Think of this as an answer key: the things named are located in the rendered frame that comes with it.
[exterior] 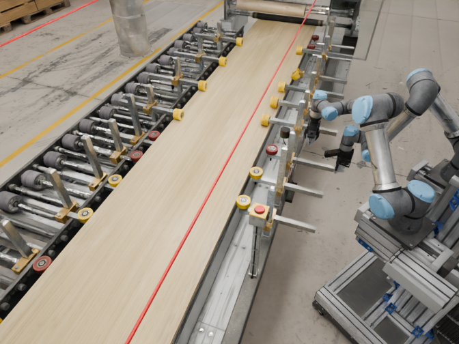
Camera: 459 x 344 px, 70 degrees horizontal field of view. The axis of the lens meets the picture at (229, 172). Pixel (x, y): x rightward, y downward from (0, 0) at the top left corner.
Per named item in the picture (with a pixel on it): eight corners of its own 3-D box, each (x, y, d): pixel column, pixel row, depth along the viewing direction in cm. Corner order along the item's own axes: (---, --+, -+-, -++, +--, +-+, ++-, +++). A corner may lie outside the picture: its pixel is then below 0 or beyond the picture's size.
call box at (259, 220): (268, 217, 145) (270, 206, 140) (263, 229, 141) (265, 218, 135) (253, 213, 147) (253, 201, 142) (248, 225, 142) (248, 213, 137)
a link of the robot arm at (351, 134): (360, 132, 184) (345, 130, 186) (355, 147, 192) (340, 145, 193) (360, 124, 190) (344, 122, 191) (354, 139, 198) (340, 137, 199)
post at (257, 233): (258, 271, 175) (264, 218, 144) (255, 279, 172) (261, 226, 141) (250, 268, 176) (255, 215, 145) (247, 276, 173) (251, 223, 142)
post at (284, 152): (279, 203, 210) (289, 145, 177) (278, 207, 208) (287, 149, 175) (274, 202, 211) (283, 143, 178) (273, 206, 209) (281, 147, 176)
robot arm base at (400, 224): (427, 223, 156) (436, 209, 149) (409, 239, 149) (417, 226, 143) (398, 204, 165) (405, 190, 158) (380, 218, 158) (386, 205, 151)
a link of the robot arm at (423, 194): (431, 214, 147) (444, 194, 138) (405, 220, 145) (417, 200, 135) (414, 195, 156) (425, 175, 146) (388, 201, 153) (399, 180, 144)
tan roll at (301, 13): (352, 20, 367) (354, 8, 359) (350, 24, 359) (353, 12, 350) (231, 6, 403) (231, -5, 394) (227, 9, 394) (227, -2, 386)
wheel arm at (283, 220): (315, 229, 183) (316, 224, 180) (314, 234, 181) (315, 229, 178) (240, 209, 194) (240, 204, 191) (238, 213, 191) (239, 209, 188)
